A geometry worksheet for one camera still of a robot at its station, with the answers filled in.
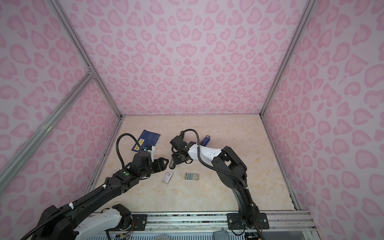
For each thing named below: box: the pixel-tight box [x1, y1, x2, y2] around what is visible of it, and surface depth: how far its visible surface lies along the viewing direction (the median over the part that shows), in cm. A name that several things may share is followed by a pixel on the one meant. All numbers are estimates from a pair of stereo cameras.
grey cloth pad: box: [213, 230, 230, 240], surface depth 69 cm
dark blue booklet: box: [131, 129, 161, 153], surface depth 108 cm
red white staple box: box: [161, 171, 174, 184], surface depth 90 cm
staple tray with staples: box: [184, 172, 199, 181], surface depth 90 cm
